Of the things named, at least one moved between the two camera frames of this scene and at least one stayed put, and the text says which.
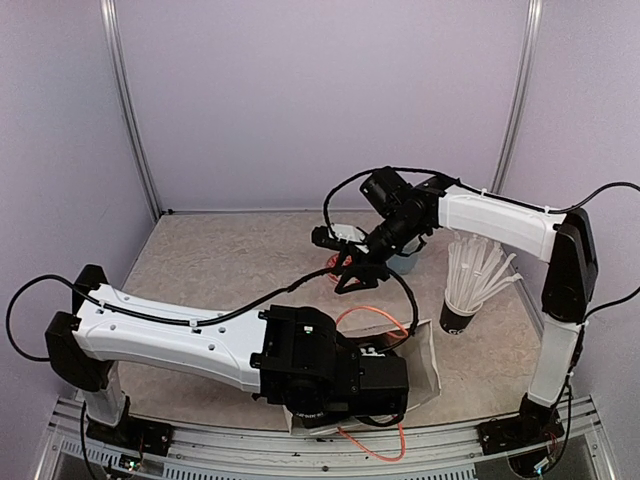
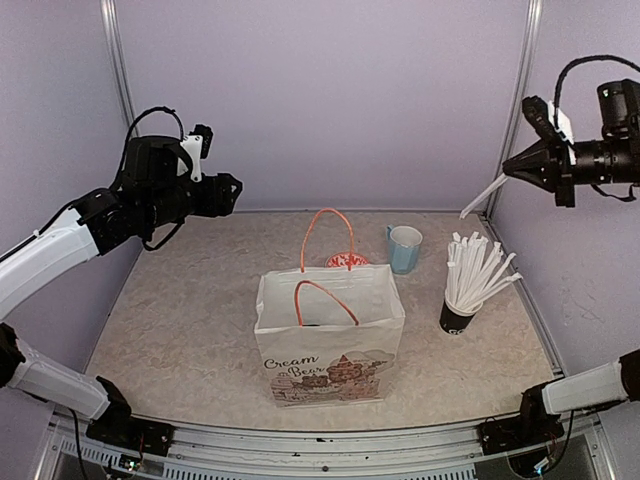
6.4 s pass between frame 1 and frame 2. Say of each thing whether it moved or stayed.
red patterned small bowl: stayed
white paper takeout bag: moved
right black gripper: moved
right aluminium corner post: stayed
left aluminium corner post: stayed
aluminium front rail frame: stayed
